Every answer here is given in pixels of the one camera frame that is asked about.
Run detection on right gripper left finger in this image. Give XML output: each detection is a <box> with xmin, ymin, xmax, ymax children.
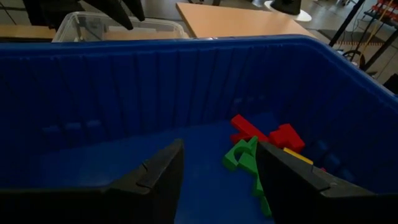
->
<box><xmin>107</xmin><ymin>139</ymin><xmax>185</xmax><ymax>224</ymax></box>

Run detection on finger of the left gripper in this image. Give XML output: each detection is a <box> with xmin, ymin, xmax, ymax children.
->
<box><xmin>123</xmin><ymin>0</ymin><xmax>146</xmax><ymax>22</ymax></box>
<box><xmin>83</xmin><ymin>0</ymin><xmax>134</xmax><ymax>31</ymax></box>

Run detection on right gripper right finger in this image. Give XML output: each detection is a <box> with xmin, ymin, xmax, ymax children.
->
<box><xmin>255</xmin><ymin>141</ymin><xmax>374</xmax><ymax>224</ymax></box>

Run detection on clear plastic container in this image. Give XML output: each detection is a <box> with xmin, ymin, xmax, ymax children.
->
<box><xmin>52</xmin><ymin>11</ymin><xmax>189</xmax><ymax>43</ymax></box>

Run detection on green long block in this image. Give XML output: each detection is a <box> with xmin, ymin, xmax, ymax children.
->
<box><xmin>251</xmin><ymin>173</ymin><xmax>272</xmax><ymax>218</ymax></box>

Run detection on yellow rectangular block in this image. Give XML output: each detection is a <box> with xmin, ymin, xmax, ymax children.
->
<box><xmin>282</xmin><ymin>147</ymin><xmax>314</xmax><ymax>166</ymax></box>

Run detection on red rectangular block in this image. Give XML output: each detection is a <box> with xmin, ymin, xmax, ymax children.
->
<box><xmin>269</xmin><ymin>123</ymin><xmax>306</xmax><ymax>154</ymax></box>

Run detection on green arch block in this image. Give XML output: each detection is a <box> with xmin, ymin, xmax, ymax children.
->
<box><xmin>222</xmin><ymin>136</ymin><xmax>259</xmax><ymax>174</ymax></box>

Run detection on red long block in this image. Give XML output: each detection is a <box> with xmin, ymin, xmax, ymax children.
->
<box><xmin>229</xmin><ymin>114</ymin><xmax>270</xmax><ymax>145</ymax></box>

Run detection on blue plastic bin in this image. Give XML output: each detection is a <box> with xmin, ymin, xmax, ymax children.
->
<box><xmin>0</xmin><ymin>34</ymin><xmax>398</xmax><ymax>224</ymax></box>

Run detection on light wooden desk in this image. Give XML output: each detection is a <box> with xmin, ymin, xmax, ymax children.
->
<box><xmin>175</xmin><ymin>2</ymin><xmax>315</xmax><ymax>40</ymax></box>

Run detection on white round object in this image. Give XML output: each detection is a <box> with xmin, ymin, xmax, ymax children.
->
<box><xmin>264</xmin><ymin>0</ymin><xmax>313</xmax><ymax>23</ymax></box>

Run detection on black metal stand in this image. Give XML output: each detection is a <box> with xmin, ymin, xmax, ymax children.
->
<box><xmin>328</xmin><ymin>0</ymin><xmax>398</xmax><ymax>73</ymax></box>

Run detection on yellow cable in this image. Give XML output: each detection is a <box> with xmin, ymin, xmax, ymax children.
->
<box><xmin>360</xmin><ymin>0</ymin><xmax>396</xmax><ymax>55</ymax></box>

